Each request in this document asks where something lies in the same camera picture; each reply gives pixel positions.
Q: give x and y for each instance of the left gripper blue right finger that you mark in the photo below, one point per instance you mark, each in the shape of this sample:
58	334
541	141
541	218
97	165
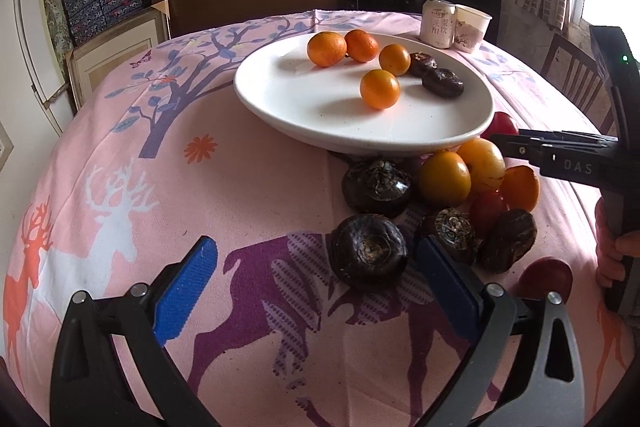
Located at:
453	287

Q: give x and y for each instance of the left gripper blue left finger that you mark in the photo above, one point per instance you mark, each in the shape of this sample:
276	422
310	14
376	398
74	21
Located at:
179	295

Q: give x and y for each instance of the large dark chestnut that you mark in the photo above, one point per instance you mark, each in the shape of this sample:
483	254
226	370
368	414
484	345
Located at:
368	252

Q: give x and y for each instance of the yellow round fruit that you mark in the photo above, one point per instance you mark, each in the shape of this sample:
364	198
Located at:
485	164

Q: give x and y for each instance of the right hand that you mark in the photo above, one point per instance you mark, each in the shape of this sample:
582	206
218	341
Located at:
611	250

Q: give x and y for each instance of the dark chestnut in pile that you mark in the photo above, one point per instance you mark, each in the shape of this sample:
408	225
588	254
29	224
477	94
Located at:
511	237

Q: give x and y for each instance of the small red fruit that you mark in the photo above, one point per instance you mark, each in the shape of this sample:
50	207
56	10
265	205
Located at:
485	210

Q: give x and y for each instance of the dark red plum right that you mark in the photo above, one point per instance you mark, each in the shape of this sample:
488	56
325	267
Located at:
543	276

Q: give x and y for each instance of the large orange in pile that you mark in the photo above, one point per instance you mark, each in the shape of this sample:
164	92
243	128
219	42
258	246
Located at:
520	188

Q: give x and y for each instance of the wooden chair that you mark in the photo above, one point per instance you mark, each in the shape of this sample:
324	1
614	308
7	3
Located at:
575	74

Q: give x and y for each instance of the small orange behind finger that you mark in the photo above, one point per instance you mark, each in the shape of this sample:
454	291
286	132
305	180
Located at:
444	179

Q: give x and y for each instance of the dark chestnut near plate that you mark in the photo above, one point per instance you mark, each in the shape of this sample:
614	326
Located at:
442	82

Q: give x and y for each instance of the dark chestnut plate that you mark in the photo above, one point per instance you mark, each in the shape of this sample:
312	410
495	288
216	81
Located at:
442	82
421	63

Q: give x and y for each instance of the white paper cup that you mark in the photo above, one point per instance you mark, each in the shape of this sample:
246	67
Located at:
470	29

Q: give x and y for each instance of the orange on plate front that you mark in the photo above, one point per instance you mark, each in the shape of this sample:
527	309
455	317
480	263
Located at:
379	89

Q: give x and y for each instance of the dark chestnut far plate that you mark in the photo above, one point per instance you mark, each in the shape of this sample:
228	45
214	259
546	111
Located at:
421	63

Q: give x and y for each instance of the white drink can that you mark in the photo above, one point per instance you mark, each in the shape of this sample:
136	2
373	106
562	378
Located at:
437	24

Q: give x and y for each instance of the white oval plate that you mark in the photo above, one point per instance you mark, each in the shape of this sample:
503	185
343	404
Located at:
358	108

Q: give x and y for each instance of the small orange on plate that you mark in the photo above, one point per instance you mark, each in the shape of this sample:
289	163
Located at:
395	59

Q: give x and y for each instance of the framed picture leaning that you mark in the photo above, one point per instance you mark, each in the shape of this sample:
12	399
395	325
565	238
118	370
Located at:
89	63

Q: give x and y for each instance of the larger orange on plate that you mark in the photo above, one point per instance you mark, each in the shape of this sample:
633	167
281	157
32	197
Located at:
361	46

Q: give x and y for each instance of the orange on plate far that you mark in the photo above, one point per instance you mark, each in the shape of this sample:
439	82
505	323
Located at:
326	48

